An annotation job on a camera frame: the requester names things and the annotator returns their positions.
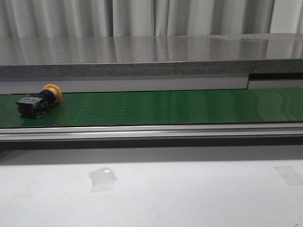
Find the clear tape strip right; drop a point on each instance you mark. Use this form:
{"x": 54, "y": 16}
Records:
{"x": 289, "y": 175}

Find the yellow mushroom push button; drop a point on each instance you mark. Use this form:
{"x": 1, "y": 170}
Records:
{"x": 36, "y": 105}

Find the grey conveyor back guard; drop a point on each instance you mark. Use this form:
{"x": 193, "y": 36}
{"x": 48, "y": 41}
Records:
{"x": 154, "y": 83}

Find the green conveyor belt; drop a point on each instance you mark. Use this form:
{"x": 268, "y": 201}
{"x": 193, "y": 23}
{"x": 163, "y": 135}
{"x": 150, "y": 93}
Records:
{"x": 162, "y": 107}

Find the grey curtain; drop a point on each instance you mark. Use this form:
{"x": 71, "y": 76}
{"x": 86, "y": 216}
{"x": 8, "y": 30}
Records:
{"x": 118, "y": 18}

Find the aluminium conveyor front rail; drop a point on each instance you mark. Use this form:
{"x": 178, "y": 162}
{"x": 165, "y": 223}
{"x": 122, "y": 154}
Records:
{"x": 152, "y": 131}

